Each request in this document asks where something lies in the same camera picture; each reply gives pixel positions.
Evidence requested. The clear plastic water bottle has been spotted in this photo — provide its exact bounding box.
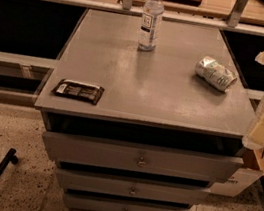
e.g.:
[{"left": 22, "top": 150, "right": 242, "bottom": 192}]
[{"left": 138, "top": 0, "right": 165, "bottom": 52}]

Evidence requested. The black rxbar chocolate wrapper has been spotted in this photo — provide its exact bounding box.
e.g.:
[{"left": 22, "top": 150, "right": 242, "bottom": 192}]
[{"left": 51, "top": 79, "right": 104, "bottom": 105}]

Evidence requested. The white cardboard box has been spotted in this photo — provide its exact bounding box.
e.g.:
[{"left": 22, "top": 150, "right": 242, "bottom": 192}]
[{"left": 208, "top": 142, "right": 264, "bottom": 203}]

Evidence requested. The crushed silver green can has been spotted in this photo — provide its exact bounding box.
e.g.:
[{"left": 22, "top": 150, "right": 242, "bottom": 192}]
[{"left": 195, "top": 56, "right": 237, "bottom": 92}]

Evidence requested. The top grey drawer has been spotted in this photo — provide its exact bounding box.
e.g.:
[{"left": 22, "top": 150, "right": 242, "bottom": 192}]
[{"left": 42, "top": 131, "right": 244, "bottom": 183}]

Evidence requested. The grey drawer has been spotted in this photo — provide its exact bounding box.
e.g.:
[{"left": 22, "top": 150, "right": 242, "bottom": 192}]
[
  {"left": 42, "top": 131, "right": 244, "bottom": 183},
  {"left": 63, "top": 193, "right": 189, "bottom": 211},
  {"left": 56, "top": 169, "right": 209, "bottom": 205}
]

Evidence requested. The middle grey drawer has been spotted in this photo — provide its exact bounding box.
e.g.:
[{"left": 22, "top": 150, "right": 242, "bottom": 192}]
[{"left": 56, "top": 169, "right": 209, "bottom": 205}]

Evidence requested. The grey drawer cabinet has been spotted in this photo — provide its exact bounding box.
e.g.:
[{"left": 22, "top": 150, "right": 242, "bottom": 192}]
[{"left": 36, "top": 10, "right": 254, "bottom": 211}]

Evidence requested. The bottom grey drawer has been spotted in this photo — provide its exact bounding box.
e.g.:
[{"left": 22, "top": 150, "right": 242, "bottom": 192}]
[{"left": 63, "top": 193, "right": 189, "bottom": 211}]

